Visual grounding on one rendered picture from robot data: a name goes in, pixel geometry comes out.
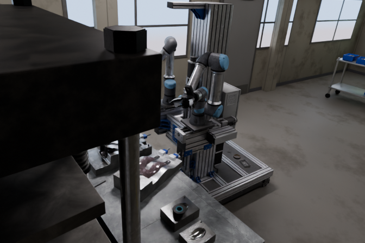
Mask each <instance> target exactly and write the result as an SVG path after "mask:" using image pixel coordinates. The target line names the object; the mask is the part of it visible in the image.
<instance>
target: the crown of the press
mask: <svg viewBox="0 0 365 243"><path fill-rule="evenodd" d="M11 2H12V4H0V178H2V177H5V176H9V175H12V174H15V173H17V172H20V171H24V170H27V169H30V168H33V167H36V166H39V165H43V164H46V163H49V162H52V161H56V160H58V159H61V158H64V157H67V156H71V155H74V154H77V153H80V152H83V151H86V150H89V149H93V148H96V147H98V146H102V145H105V144H108V143H111V142H114V141H117V140H120V139H123V138H127V137H130V136H133V135H136V134H139V133H142V132H145V131H149V130H152V129H155V128H157V127H160V120H161V78H162V54H161V53H159V52H156V51H154V50H151V49H148V48H147V30H146V29H145V28H141V27H138V26H134V25H113V26H109V27H105V28H104V29H103V31H101V30H98V29H95V28H93V27H89V26H88V25H84V24H82V23H79V22H76V21H74V20H71V19H69V18H66V17H63V16H60V15H58V14H55V13H53V12H50V11H47V10H45V9H41V8H39V7H36V6H34V5H32V0H11Z"/></svg>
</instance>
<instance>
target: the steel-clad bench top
mask: <svg viewBox="0 0 365 243"><path fill-rule="evenodd" d="M118 171H119V168H117V169H114V170H111V171H108V172H106V173H103V174H101V175H98V176H96V175H95V174H94V173H93V172H92V170H90V172H88V178H89V180H90V182H91V183H92V185H93V186H96V185H98V184H100V183H102V182H104V181H106V182H104V183H102V184H100V185H99V186H97V187H95V189H96V190H97V191H98V193H99V194H100V196H101V197H102V199H103V200H104V201H105V212H106V213H105V214H104V215H102V216H101V218H102V219H103V221H104V222H105V224H106V225H107V227H108V229H109V230H110V232H111V233H112V235H113V236H114V238H115V239H116V241H117V242H118V243H123V235H122V213H121V192H120V190H119V189H117V188H116V187H114V176H113V174H114V173H116V172H118ZM184 195H185V196H186V197H187V198H188V199H190V200H191V201H192V202H193V203H194V204H195V205H196V206H197V207H198V208H199V209H200V211H199V217H198V218H196V219H195V220H193V221H192V222H190V223H188V224H187V225H186V226H184V227H182V228H181V229H179V230H177V231H176V232H173V231H172V229H171V228H170V227H169V226H168V224H166V223H165V222H164V220H163V219H162V218H161V217H160V208H162V207H164V206H166V205H168V204H169V203H171V202H173V201H175V200H177V199H179V198H181V197H182V196H184ZM140 213H141V243H180V242H179V233H181V232H182V231H184V230H186V229H187V228H189V227H190V226H192V225H194V224H195V223H196V222H198V221H199V220H202V221H203V222H204V223H205V224H206V225H207V226H208V227H209V228H210V229H211V230H213V231H214V232H215V233H216V239H215V242H213V243H263V242H265V240H263V239H262V238H261V237H260V236H259V235H258V234H256V233H255V232H254V231H253V230H252V229H250V228H249V227H248V226H247V225H246V224H244V223H243V222H242V221H241V220H240V219H238V218H237V217H236V216H235V215H234V214H233V213H231V212H230V211H229V210H227V209H226V208H225V207H224V206H223V205H221V204H220V203H219V202H218V201H217V200H215V199H214V198H213V197H212V196H211V195H210V194H208V193H207V192H206V191H205V190H204V189H202V188H201V187H200V186H199V185H197V184H196V183H195V182H194V181H192V180H191V179H190V178H189V177H188V176H186V175H185V174H184V173H183V172H182V171H181V170H178V171H176V172H175V173H174V174H173V175H172V176H171V177H170V178H169V179H167V180H166V181H165V182H164V183H163V184H162V185H161V186H159V187H158V188H157V189H156V190H155V191H153V192H152V193H151V194H150V195H149V196H148V197H147V198H146V199H144V200H143V201H142V202H140Z"/></svg>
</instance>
